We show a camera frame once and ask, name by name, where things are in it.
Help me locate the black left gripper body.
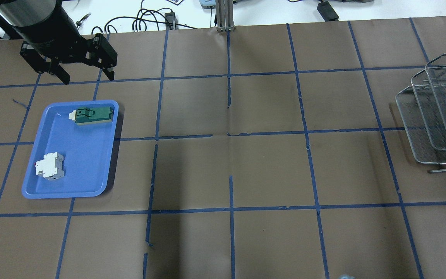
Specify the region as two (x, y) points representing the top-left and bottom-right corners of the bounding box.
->
(12, 8), (96, 74)

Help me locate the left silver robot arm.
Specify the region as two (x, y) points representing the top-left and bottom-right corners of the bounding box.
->
(0, 0), (118, 84)

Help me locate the green terminal block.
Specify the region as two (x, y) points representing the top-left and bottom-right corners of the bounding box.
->
(68, 107), (114, 126)

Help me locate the blue plastic tray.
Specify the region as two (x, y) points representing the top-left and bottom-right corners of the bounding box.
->
(21, 100), (119, 199)

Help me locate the white circuit breaker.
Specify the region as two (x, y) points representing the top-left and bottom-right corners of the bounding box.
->
(35, 152), (64, 181)

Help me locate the black power adapter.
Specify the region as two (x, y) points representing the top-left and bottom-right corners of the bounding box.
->
(317, 0), (339, 22)

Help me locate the wire mesh shelf basket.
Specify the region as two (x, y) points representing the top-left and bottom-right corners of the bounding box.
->
(395, 53), (446, 173)

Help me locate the black cable bundle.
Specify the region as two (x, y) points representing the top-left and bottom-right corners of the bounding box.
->
(91, 8), (196, 35)

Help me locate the aluminium frame post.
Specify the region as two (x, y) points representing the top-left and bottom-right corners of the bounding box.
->
(215, 0), (235, 33)

